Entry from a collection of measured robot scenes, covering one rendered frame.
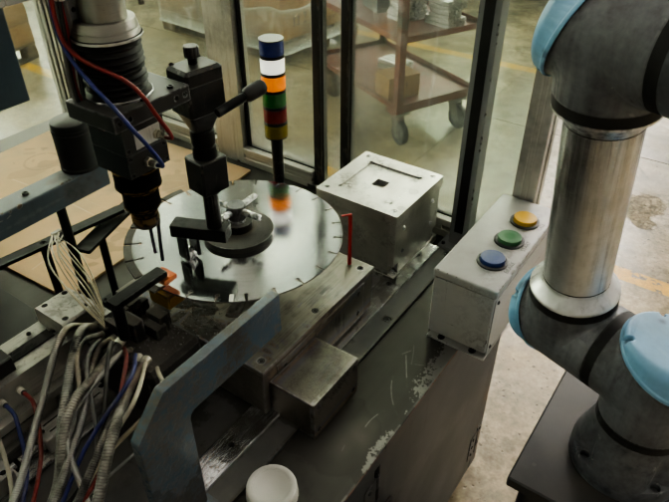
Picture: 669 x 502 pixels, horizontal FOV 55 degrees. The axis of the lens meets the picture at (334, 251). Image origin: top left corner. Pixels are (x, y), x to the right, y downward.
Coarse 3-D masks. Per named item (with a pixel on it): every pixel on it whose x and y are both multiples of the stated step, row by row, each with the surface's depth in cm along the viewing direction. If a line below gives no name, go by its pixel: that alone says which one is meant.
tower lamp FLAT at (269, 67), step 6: (264, 60) 114; (270, 60) 114; (276, 60) 114; (282, 60) 115; (264, 66) 115; (270, 66) 114; (276, 66) 114; (282, 66) 115; (264, 72) 115; (270, 72) 115; (276, 72) 115; (282, 72) 116
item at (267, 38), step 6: (264, 36) 114; (270, 36) 114; (276, 36) 114; (282, 36) 114; (264, 42) 112; (270, 42) 112; (276, 42) 112; (282, 42) 113; (264, 48) 113; (270, 48) 112; (276, 48) 113; (282, 48) 114; (264, 54) 113; (270, 54) 113; (276, 54) 113; (282, 54) 114
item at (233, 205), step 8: (232, 200) 99; (240, 200) 99; (248, 200) 100; (232, 208) 98; (240, 208) 98; (224, 216) 97; (232, 216) 98; (240, 216) 98; (248, 216) 98; (256, 216) 97
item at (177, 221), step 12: (204, 204) 89; (216, 204) 89; (216, 216) 90; (180, 228) 92; (192, 228) 91; (204, 228) 91; (216, 228) 91; (228, 228) 92; (180, 240) 93; (192, 240) 95; (204, 240) 92; (216, 240) 92; (180, 252) 95
